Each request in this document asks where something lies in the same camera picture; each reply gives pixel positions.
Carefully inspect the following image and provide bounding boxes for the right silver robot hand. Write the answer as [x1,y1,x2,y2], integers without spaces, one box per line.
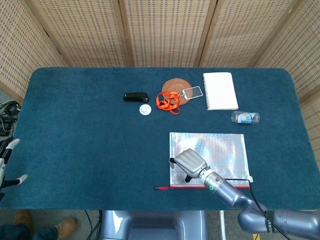
[169,148,209,185]

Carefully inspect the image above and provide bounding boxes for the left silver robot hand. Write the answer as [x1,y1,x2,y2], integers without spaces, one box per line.
[0,138,29,202]

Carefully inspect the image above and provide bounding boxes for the white mesh pouch red trim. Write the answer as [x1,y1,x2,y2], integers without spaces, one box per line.
[153,131,254,191]

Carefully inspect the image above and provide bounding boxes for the white round cap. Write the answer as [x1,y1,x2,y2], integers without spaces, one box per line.
[139,104,152,116]

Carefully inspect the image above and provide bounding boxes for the white table leg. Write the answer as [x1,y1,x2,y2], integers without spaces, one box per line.
[219,210,227,240]

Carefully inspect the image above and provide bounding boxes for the clear plastic bottle blue label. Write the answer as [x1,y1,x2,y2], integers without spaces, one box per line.
[230,110,261,125]

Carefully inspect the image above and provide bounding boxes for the clear badge holder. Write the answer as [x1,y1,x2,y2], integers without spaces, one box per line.
[181,85,203,99]

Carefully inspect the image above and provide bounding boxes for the brown leather shoe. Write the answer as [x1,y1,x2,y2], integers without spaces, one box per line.
[54,217,78,239]
[14,209,34,227]

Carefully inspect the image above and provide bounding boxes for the blue-grey robot torso base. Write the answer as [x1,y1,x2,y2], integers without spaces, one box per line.
[101,210,208,240]

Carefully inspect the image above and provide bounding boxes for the blue carpet table cover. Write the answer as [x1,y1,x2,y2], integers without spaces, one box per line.
[0,66,320,211]

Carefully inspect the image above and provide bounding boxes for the white spiral notebook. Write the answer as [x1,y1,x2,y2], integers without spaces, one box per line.
[202,72,239,111]

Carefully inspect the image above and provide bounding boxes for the brown woven round coaster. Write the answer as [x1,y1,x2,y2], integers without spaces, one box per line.
[161,78,195,106]

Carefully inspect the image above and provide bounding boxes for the black stapler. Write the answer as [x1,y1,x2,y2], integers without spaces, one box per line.
[122,91,150,103]

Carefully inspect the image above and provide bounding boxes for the blue jeans legs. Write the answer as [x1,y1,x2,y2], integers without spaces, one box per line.
[0,223,59,240]

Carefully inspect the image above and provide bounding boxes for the bamboo folding screen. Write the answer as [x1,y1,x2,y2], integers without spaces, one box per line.
[0,0,320,176]

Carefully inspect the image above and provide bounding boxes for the black floor cable bundle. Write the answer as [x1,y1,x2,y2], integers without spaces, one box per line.
[0,99,22,137]

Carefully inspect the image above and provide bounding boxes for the orange lanyard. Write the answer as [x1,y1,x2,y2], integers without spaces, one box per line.
[155,91,181,116]

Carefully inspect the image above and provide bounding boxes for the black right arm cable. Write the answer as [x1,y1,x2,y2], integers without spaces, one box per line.
[219,178,292,240]

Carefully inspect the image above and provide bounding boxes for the black strap on arm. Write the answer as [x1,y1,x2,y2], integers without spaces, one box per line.
[264,210,276,234]

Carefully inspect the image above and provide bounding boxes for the black cables under table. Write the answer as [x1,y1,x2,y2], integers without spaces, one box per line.
[84,210,104,240]

